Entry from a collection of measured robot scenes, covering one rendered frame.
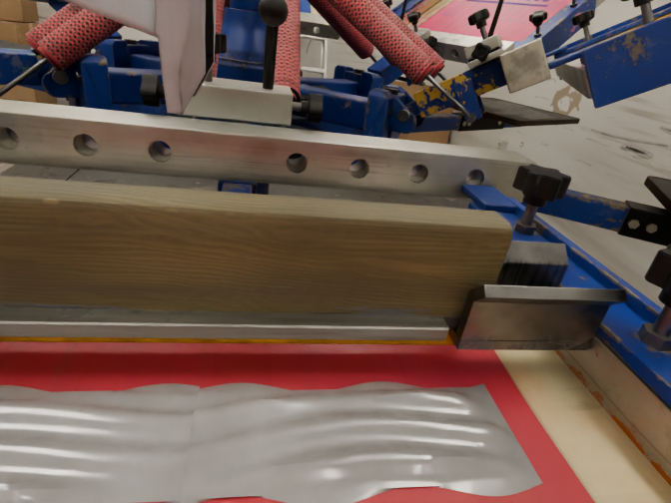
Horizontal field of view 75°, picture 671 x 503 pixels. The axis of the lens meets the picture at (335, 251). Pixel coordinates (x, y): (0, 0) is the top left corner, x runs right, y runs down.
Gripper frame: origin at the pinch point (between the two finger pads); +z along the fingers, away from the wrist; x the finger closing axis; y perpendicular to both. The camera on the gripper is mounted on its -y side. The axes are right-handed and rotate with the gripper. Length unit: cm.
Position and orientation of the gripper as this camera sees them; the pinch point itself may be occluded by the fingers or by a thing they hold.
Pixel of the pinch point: (199, 76)
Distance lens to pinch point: 23.1
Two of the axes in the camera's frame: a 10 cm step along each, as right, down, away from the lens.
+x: 1.6, 4.7, -8.7
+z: -1.2, 8.8, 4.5
